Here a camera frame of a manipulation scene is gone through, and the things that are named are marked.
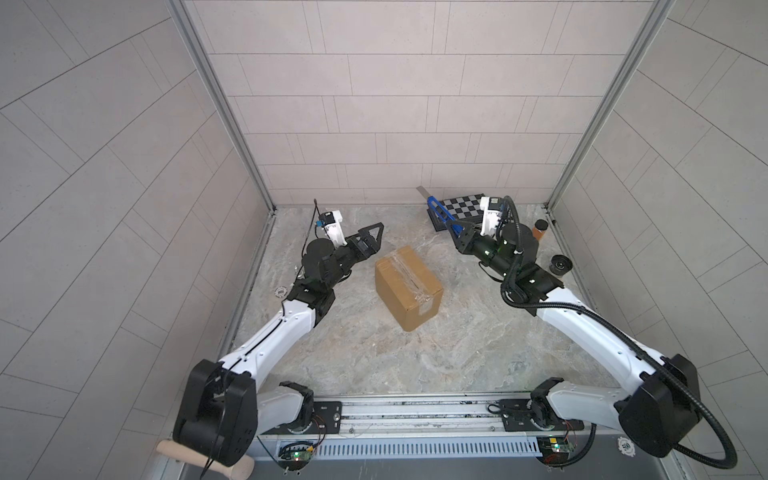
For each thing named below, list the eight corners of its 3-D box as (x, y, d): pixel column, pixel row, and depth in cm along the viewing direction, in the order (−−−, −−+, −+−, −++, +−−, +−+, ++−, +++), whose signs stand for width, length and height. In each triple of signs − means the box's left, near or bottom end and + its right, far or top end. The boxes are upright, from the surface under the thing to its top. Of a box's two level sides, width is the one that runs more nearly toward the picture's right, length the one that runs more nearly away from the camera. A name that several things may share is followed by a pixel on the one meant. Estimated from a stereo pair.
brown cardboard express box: (406, 339, 86) (407, 316, 73) (375, 289, 96) (372, 262, 84) (443, 316, 90) (451, 291, 78) (410, 270, 101) (412, 242, 88)
